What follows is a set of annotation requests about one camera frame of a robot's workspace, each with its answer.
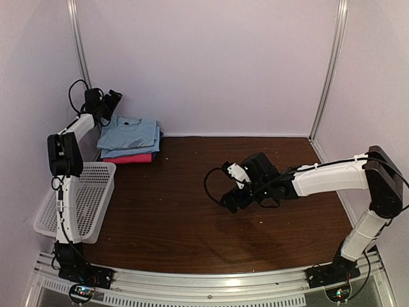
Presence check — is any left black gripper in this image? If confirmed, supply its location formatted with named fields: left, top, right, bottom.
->
left=96, top=91, right=121, bottom=122

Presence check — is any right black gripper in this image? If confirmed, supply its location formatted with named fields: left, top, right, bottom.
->
left=220, top=181, right=271, bottom=214

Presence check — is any blue printed garment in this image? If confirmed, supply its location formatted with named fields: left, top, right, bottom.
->
left=97, top=114, right=160, bottom=150

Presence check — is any light blue shirt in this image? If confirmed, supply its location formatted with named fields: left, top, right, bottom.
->
left=101, top=146, right=153, bottom=158

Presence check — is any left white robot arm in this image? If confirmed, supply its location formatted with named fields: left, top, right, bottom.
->
left=47, top=88, right=123, bottom=284

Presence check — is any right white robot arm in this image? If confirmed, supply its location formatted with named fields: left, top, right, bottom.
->
left=220, top=146, right=408, bottom=283

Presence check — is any white plastic laundry basket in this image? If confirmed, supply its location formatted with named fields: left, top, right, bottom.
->
left=33, top=162, right=116, bottom=244

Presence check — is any folded pink cloth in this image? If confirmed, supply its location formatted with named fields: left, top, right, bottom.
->
left=103, top=153, right=153, bottom=164

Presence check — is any folded dark blue cloth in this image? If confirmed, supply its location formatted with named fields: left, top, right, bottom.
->
left=151, top=130, right=164, bottom=161

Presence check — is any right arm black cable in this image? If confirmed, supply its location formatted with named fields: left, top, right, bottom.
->
left=203, top=167, right=231, bottom=209

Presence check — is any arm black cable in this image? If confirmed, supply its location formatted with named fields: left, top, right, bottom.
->
left=68, top=78, right=92, bottom=119
left=203, top=167, right=231, bottom=209

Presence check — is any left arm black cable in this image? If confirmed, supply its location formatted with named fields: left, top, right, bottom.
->
left=68, top=78, right=92, bottom=119

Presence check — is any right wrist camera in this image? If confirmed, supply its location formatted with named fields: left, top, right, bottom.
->
left=221, top=161, right=251, bottom=189

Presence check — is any left aluminium corner post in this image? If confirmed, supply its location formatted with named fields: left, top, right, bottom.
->
left=66, top=0, right=92, bottom=87

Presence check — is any aluminium corner post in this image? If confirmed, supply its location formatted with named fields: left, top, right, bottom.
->
left=66, top=0, right=92, bottom=87
left=309, top=0, right=348, bottom=143

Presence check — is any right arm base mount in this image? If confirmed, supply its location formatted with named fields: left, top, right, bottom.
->
left=305, top=246, right=360, bottom=288

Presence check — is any aluminium front rail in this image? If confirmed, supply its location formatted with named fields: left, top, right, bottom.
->
left=22, top=252, right=397, bottom=306

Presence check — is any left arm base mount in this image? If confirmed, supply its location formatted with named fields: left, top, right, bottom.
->
left=54, top=242, right=114, bottom=289

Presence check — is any right aluminium corner post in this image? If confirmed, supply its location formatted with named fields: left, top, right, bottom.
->
left=309, top=0, right=348, bottom=143

